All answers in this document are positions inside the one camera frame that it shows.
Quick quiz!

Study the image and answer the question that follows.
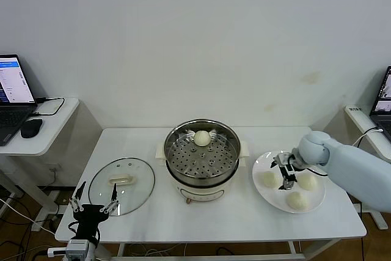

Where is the black computer mouse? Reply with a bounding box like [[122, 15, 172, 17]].
[[20, 118, 43, 139]]

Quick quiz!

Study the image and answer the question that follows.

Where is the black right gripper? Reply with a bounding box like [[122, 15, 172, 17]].
[[269, 148, 305, 191]]

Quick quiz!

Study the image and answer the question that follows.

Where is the black laptop white-blue screen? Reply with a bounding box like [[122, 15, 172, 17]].
[[0, 54, 38, 147]]

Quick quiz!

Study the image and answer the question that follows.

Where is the white work table frame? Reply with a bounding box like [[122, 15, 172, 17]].
[[111, 241, 306, 261]]

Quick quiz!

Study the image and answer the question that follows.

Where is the white side table with mouse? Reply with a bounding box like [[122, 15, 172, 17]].
[[0, 98, 103, 233]]

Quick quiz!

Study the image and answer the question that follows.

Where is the white steamed baozi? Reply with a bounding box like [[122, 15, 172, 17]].
[[286, 191, 310, 212], [258, 171, 279, 188], [194, 130, 211, 147], [298, 172, 318, 191]]

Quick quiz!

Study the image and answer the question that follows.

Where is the dark laptop grey screen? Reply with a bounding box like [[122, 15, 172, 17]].
[[368, 65, 391, 140]]

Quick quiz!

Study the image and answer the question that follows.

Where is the white round plate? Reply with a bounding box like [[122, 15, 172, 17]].
[[252, 150, 326, 215]]

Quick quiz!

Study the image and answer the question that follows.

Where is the steel steamer basket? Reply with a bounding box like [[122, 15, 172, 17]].
[[155, 119, 252, 181]]

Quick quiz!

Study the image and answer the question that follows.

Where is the glass lid cream handle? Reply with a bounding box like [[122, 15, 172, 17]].
[[88, 156, 156, 216]]

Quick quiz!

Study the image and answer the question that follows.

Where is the black laptop charger cable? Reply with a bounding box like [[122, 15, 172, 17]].
[[29, 97, 65, 118]]

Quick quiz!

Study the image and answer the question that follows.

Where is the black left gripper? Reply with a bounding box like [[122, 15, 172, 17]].
[[69, 181, 120, 241]]

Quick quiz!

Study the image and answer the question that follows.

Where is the white charger cable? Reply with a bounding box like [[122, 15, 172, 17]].
[[351, 128, 384, 149]]

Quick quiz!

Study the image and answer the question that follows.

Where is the cream electric cooker pot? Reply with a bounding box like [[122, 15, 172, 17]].
[[164, 158, 242, 205]]

